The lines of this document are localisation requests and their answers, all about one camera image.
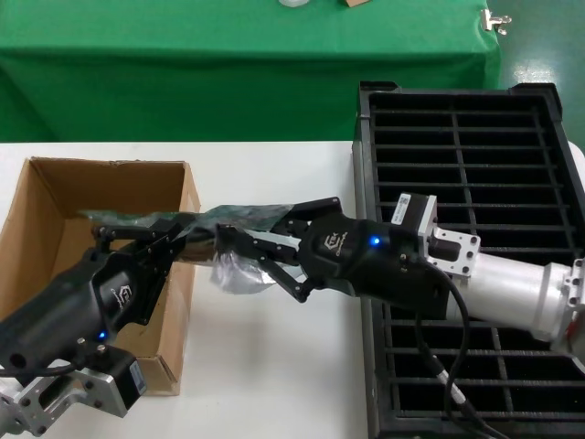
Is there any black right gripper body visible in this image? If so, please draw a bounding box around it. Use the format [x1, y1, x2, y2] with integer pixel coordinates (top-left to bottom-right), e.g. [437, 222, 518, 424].
[295, 217, 463, 321]

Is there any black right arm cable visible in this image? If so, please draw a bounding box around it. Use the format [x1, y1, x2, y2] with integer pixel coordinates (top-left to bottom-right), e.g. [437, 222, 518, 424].
[400, 254, 505, 439]

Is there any brown cardboard box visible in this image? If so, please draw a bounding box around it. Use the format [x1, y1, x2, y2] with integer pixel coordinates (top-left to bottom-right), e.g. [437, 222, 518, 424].
[0, 156, 203, 397]

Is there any left wrist camera silver mount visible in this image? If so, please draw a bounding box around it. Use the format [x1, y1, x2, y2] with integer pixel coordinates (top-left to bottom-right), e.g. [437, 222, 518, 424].
[7, 337, 149, 436]

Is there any grey antistatic plastic bag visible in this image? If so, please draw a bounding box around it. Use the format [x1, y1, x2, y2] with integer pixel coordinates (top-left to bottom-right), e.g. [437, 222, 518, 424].
[78, 202, 299, 299]

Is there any black slotted container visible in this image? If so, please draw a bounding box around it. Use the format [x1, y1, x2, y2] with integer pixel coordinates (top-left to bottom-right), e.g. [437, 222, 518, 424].
[350, 80, 585, 435]

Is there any metal binder clip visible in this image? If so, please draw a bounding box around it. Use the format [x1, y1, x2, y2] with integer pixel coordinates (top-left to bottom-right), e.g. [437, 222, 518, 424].
[479, 8, 513, 37]

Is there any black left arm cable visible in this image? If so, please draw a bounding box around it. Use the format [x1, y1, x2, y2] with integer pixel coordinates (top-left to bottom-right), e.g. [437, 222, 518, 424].
[0, 359, 80, 380]

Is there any right wrist camera silver mount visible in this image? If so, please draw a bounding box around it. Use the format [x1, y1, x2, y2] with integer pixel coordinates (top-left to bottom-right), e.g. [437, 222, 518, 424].
[389, 192, 483, 280]

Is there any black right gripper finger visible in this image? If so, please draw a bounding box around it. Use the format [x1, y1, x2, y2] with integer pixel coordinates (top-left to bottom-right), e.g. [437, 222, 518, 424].
[270, 196, 347, 240]
[214, 222, 317, 305]

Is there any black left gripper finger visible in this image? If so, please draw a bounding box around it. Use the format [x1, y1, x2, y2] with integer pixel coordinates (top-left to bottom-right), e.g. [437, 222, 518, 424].
[90, 214, 196, 252]
[135, 241, 186, 327]

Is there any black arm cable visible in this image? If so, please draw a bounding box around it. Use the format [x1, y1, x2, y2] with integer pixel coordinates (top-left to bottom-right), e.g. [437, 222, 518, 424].
[400, 254, 505, 439]
[0, 359, 80, 380]

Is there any green cloth covered table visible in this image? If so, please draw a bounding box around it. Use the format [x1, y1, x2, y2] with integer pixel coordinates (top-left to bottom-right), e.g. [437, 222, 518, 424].
[0, 0, 504, 144]

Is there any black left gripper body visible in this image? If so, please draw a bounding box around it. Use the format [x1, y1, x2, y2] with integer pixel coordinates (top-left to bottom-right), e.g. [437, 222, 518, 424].
[0, 241, 160, 375]

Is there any wrist camera silver mount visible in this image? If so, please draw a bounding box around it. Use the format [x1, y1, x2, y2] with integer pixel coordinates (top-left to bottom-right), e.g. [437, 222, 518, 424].
[7, 337, 149, 436]
[389, 192, 483, 280]

